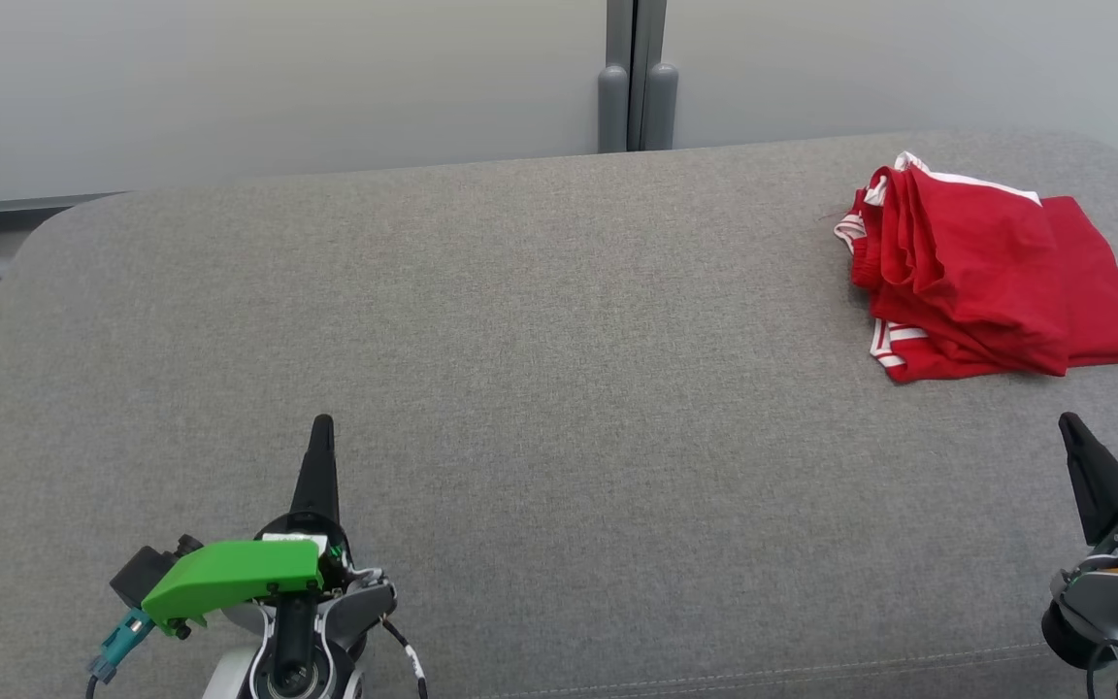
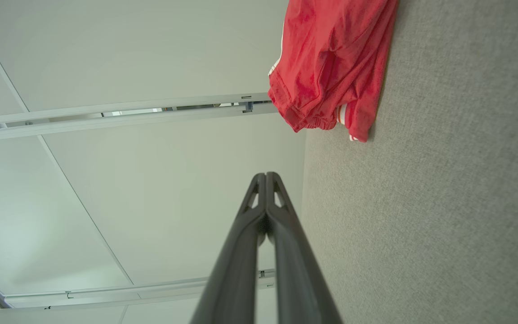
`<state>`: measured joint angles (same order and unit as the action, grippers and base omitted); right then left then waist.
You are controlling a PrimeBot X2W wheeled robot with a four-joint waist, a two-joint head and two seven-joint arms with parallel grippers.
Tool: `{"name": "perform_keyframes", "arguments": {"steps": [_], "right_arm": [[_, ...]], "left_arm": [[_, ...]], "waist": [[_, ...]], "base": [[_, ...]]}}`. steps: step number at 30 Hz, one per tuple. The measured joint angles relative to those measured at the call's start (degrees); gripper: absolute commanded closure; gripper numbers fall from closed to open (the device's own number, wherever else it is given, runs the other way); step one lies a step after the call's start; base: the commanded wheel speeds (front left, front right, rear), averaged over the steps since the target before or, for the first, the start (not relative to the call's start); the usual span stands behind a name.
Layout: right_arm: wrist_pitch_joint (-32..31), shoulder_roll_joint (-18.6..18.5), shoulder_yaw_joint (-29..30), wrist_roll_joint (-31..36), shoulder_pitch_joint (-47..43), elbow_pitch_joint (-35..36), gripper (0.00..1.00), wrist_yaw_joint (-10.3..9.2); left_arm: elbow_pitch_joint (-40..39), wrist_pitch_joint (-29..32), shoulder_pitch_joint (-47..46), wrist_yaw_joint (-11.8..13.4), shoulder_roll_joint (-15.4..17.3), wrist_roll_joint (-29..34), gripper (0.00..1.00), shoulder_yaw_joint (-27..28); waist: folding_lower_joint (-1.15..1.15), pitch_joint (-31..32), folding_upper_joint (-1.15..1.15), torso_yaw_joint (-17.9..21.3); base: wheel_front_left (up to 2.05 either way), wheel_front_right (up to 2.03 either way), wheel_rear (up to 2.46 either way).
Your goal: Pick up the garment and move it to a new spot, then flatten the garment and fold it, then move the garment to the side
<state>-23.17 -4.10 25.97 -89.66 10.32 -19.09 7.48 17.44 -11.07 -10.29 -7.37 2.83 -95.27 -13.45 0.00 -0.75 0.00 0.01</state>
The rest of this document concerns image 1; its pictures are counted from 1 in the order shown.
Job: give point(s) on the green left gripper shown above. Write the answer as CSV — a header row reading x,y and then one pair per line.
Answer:
x,y
239,573

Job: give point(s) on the red basketball jersey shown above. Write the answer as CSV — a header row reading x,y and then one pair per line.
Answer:
x,y
1112,311

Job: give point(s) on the red basketball shorts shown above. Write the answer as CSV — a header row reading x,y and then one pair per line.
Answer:
x,y
957,262

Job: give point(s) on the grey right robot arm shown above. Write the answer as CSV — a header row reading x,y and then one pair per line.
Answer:
x,y
1112,597

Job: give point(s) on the grey fabric sofa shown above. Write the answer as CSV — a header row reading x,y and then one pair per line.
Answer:
x,y
559,388

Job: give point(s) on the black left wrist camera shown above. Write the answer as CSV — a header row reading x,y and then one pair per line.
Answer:
x,y
137,573

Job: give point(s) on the grey partition post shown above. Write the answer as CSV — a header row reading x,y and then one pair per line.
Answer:
x,y
661,107
614,107

